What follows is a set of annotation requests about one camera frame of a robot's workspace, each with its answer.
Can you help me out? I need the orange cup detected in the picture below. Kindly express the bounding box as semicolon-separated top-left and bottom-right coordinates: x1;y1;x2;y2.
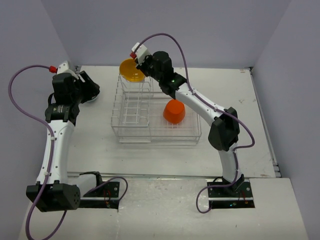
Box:
163;99;186;124

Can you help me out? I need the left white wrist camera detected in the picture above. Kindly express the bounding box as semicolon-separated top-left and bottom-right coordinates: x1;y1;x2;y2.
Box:
49;60;84;83

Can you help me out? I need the white wire dish rack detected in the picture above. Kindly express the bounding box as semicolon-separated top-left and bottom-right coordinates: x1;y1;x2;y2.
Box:
111;75;202;146

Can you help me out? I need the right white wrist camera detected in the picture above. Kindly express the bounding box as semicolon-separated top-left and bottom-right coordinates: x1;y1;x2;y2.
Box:
130;42;151;65

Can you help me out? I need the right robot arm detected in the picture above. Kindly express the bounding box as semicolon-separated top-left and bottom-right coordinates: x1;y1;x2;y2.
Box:
135;49;244;197

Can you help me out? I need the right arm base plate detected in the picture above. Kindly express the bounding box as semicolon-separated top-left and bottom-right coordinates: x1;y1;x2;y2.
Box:
207;179;255;210

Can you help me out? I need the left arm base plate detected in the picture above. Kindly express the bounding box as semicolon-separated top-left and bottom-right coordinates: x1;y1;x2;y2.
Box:
79;181;120;210

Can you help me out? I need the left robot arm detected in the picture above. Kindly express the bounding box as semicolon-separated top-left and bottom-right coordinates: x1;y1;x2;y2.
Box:
26;71;104;212

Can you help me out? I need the mint green bowl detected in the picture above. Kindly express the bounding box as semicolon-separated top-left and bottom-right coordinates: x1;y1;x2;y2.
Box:
86;95;99;104

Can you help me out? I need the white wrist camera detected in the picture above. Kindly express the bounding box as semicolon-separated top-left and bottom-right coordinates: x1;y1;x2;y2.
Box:
49;60;84;83
130;42;151;65

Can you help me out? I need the yellow bowl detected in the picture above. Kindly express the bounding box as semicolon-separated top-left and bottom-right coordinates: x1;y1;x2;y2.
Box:
119;58;145;82

